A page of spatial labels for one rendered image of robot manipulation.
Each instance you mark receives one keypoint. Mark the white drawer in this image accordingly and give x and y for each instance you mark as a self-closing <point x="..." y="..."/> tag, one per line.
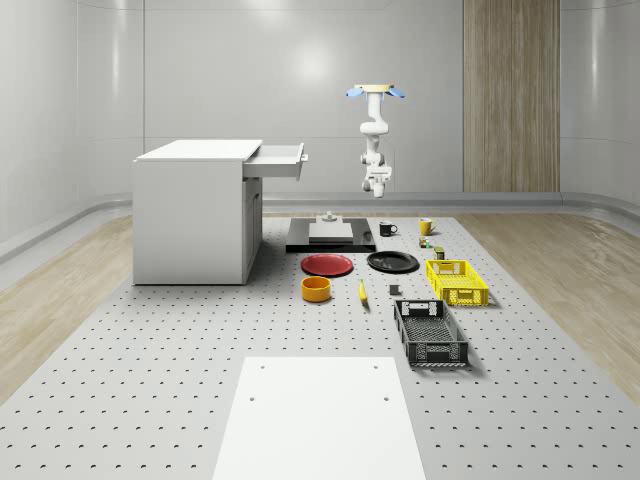
<point x="272" y="164"/>

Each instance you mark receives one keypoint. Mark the black mug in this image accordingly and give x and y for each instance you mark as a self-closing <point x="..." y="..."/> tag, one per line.
<point x="385" y="229"/>

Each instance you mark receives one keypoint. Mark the red plate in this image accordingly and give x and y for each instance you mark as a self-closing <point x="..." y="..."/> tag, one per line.
<point x="327" y="265"/>

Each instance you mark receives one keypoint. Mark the puzzle cube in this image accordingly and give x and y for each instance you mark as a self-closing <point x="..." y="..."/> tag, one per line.
<point x="424" y="243"/>

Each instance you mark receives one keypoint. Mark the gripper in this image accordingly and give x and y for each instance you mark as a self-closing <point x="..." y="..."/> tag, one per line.
<point x="378" y="174"/>

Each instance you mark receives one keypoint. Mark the drone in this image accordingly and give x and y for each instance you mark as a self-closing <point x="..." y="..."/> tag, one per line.
<point x="376" y="89"/>

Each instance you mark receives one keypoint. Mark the banana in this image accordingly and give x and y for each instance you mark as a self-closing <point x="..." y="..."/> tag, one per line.
<point x="363" y="294"/>

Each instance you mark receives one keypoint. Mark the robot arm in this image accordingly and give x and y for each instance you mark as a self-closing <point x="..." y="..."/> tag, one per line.
<point x="374" y="127"/>

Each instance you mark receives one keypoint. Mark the white cabinet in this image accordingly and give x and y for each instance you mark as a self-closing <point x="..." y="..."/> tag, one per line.
<point x="190" y="220"/>

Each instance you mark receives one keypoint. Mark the yellow mug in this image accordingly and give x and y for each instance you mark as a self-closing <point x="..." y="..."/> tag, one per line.
<point x="426" y="227"/>

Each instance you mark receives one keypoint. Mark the white board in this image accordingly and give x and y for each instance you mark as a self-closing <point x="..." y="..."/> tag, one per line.
<point x="320" y="425"/>

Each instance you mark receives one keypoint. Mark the grey cube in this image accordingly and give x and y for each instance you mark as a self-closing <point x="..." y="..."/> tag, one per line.
<point x="395" y="290"/>

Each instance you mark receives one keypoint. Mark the black stove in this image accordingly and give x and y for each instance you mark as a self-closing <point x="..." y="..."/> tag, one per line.
<point x="362" y="239"/>

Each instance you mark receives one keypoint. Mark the black plate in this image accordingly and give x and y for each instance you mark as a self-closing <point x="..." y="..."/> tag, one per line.
<point x="393" y="262"/>

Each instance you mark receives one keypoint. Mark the yellow bowl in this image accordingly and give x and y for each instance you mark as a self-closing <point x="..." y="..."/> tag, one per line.
<point x="316" y="291"/>

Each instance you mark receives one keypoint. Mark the dark grey basket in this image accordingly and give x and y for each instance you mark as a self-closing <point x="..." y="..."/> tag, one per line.
<point x="430" y="334"/>

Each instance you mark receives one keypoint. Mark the flat-sided can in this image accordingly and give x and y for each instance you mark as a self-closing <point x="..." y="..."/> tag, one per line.
<point x="439" y="253"/>

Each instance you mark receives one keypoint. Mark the yellow basket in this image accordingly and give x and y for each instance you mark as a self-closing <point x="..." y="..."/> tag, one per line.
<point x="457" y="287"/>

